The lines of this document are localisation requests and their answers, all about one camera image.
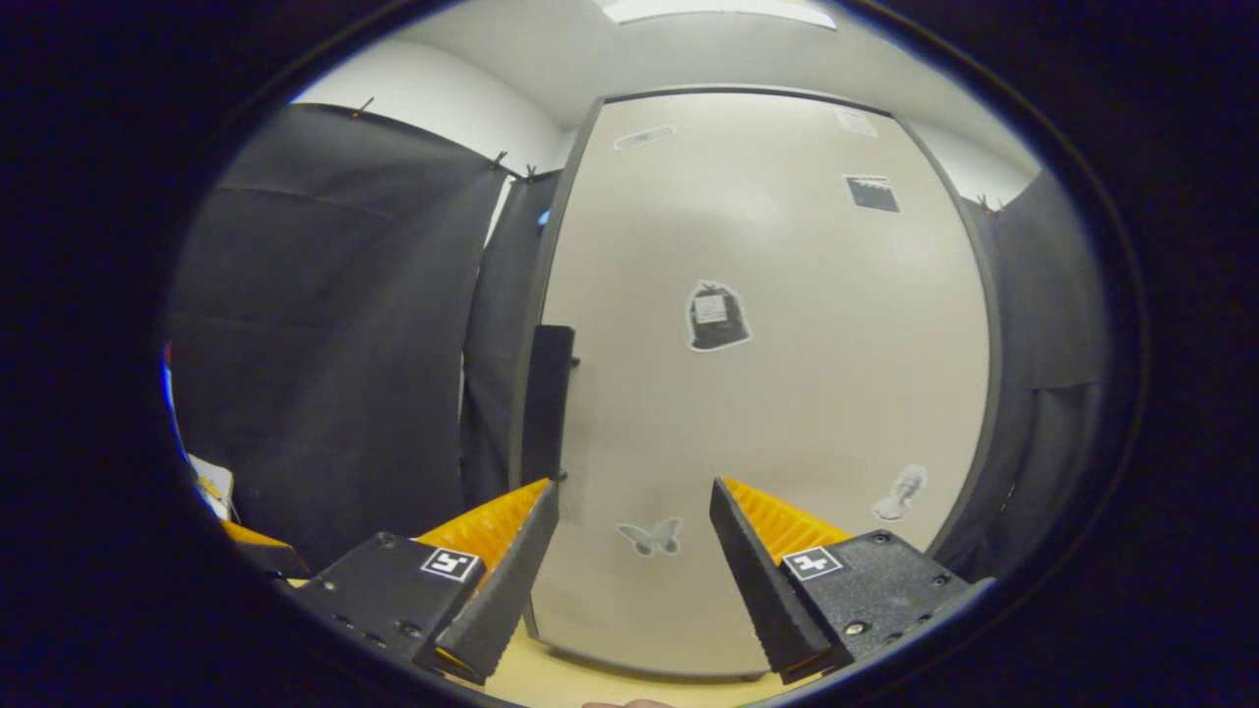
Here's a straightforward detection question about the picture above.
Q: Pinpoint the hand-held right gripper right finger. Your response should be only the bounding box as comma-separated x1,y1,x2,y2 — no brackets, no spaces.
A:
710,477,996,686

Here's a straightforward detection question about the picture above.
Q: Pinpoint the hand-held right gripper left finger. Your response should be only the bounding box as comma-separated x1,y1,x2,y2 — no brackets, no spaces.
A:
295,479,560,686

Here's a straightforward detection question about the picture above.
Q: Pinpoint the grey cabinet door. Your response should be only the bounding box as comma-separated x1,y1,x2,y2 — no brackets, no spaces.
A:
510,86,1006,681

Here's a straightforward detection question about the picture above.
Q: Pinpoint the black cabinet door handle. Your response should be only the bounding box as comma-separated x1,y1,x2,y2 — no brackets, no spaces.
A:
520,324,581,490

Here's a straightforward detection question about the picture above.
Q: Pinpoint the black backdrop cloth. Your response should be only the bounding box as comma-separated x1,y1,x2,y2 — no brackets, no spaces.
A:
167,102,1109,583

